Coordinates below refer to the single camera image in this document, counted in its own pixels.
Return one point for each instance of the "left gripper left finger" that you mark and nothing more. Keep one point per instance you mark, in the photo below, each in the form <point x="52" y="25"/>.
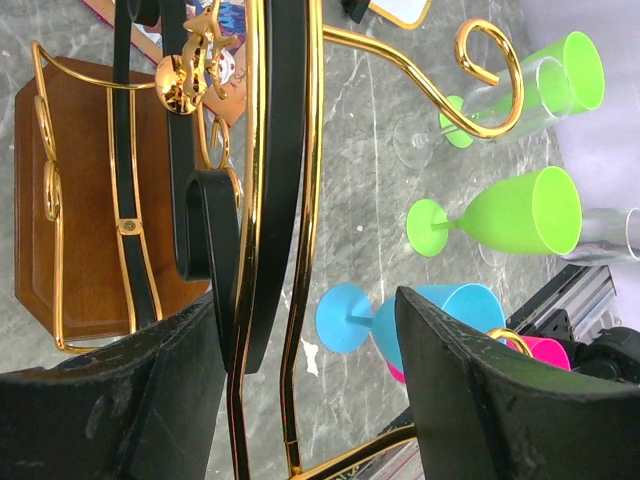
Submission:
<point x="143" y="407"/>

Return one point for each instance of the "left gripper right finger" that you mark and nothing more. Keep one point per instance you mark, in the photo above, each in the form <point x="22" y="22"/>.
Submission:
<point x="484" y="411"/>

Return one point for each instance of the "green wine glass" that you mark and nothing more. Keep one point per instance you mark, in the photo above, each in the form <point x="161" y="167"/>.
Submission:
<point x="536" y="213"/>
<point x="582" y="62"/>

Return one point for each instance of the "gold wine glass rack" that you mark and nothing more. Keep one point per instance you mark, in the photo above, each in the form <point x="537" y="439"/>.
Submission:
<point x="122" y="221"/>

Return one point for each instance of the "clear wine glass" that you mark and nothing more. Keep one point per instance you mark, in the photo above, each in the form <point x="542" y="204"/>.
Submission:
<point x="547" y="100"/>
<point x="605" y="236"/>

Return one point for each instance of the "blue wine glass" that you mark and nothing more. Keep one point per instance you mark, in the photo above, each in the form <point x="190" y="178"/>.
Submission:
<point x="345" y="318"/>

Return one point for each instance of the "gold framed whiteboard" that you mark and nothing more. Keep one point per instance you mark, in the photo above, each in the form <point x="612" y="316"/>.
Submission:
<point x="407" y="14"/>

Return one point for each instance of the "aluminium rail frame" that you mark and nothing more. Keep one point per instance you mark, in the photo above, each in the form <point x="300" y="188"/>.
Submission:
<point x="571" y="308"/>

